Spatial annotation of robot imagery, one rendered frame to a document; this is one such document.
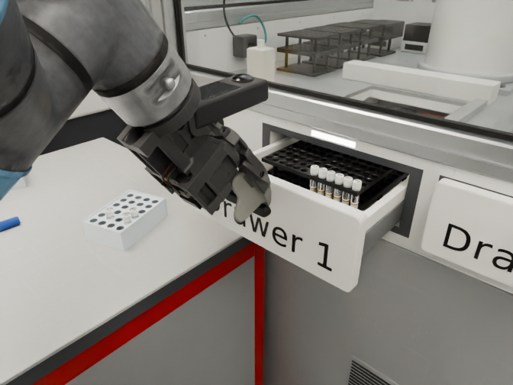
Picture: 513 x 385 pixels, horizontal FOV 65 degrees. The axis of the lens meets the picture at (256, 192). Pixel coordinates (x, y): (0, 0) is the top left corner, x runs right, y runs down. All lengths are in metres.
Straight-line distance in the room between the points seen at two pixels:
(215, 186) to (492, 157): 0.34
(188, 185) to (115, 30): 0.15
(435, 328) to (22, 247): 0.68
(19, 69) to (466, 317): 0.62
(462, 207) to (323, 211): 0.19
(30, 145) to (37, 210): 0.61
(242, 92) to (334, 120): 0.24
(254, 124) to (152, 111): 0.42
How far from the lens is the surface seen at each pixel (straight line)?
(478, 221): 0.58
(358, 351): 0.85
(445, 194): 0.58
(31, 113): 0.26
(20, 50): 0.22
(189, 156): 0.41
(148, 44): 0.33
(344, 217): 0.47
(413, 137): 0.59
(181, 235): 0.73
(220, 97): 0.42
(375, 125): 0.61
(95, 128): 1.32
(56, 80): 0.29
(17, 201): 0.95
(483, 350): 0.71
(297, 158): 0.66
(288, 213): 0.52
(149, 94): 0.34
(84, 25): 0.31
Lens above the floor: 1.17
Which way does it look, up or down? 29 degrees down
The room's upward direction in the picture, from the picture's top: straight up
